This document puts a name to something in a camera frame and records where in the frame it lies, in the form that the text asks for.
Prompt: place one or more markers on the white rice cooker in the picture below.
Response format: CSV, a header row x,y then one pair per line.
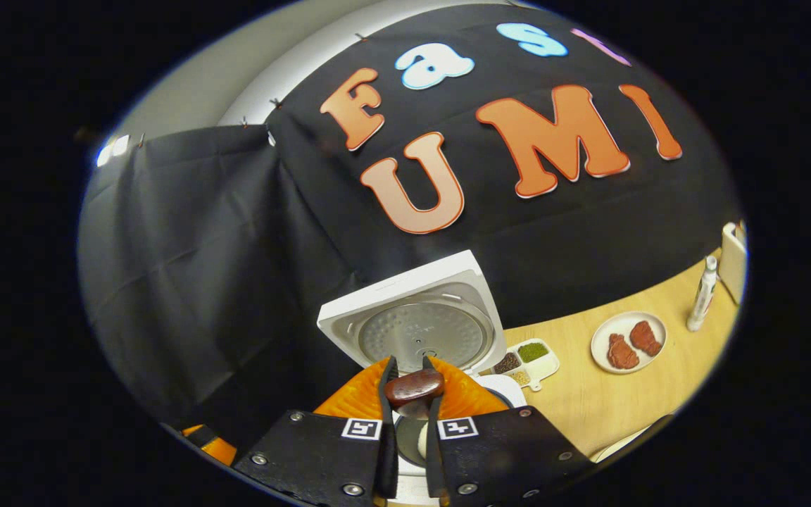
x,y
419,327

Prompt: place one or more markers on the red meat piece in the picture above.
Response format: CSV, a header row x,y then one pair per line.
x,y
622,352
645,338

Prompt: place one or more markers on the white drink bottle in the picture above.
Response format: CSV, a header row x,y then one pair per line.
x,y
702,296

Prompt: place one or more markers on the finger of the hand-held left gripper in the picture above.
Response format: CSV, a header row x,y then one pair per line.
x,y
215,445

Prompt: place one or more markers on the white divided seasoning dish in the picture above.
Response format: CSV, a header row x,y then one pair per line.
x,y
532,352

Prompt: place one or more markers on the clear plastic tray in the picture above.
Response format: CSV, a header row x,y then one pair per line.
x,y
624,442

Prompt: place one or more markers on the brown wooden spoon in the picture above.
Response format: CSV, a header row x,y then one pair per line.
x,y
414,387

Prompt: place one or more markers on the white round plate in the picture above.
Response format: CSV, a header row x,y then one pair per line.
x,y
601,345

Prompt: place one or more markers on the cream toaster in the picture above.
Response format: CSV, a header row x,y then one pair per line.
x,y
733,264

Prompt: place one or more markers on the ceiling light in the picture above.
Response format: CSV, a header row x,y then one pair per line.
x,y
113,149

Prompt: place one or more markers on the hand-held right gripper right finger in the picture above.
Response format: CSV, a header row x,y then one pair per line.
x,y
435,458

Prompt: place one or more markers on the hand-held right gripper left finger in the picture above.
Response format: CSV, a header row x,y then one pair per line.
x,y
388,458

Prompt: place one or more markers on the black backdrop cloth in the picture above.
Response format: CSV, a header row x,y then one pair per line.
x,y
236,246

